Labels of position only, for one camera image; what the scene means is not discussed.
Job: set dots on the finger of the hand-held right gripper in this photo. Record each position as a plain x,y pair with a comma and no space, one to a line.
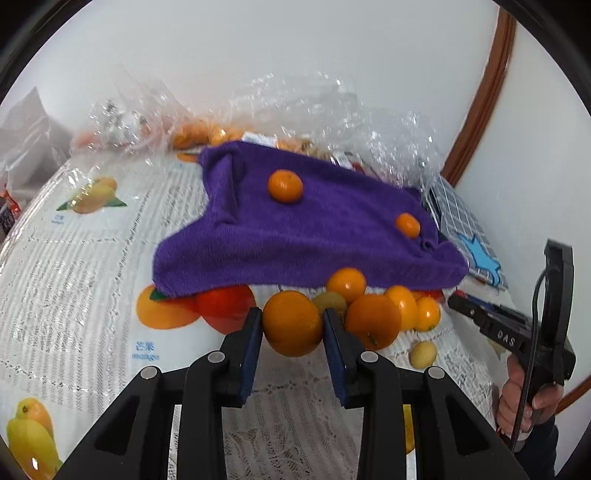
465,307

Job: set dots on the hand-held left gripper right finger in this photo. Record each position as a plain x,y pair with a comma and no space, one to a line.
334,356

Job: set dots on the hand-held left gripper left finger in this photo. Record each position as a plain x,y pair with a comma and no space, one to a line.
252,351

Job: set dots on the large orange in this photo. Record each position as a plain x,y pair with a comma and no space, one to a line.
292,323
373,321

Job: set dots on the person's right forearm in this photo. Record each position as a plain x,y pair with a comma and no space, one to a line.
540,454

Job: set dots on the person's right hand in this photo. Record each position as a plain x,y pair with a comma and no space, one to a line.
510,397

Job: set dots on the small orange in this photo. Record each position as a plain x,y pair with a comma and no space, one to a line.
427,314
408,225

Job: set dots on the yellow-green fruit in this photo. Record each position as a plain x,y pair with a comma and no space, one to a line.
328,302

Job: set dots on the yellow-orange oval citrus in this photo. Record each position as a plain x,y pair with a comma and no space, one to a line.
403,304

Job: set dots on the small pale yellow fruit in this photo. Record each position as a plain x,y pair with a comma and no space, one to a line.
423,354

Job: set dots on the round orange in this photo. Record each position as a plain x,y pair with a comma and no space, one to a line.
346,285

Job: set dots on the purple towel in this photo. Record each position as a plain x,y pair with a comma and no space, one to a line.
318,230

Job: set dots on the medium orange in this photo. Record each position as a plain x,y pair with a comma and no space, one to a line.
285,185

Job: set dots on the fruit print lace tablecloth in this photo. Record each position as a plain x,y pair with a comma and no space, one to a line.
92,277

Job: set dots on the oranges in plastic bag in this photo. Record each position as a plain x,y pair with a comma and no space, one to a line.
207,134

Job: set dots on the large clear plastic bag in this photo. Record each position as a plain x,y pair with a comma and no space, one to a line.
332,120

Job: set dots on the small clear plastic bag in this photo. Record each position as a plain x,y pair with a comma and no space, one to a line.
122,122

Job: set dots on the red snack packet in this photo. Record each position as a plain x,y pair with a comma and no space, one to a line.
8,210

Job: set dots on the grey plastic bag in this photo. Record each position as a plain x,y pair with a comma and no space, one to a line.
27,138

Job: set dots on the brown wooden door frame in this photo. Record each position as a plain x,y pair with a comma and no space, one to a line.
490,92

